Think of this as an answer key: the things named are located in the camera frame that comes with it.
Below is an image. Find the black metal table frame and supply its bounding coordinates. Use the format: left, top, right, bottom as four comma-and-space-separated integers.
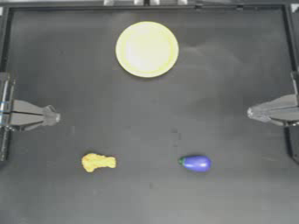
0, 0, 299, 74

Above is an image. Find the purple toy eggplant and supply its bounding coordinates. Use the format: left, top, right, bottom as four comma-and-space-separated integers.
177, 154, 212, 173

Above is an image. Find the yellow round plate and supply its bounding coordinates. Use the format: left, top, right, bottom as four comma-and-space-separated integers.
114, 20, 180, 79

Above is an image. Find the yellow toy chicken nugget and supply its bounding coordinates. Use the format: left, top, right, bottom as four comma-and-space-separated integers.
80, 152, 117, 173

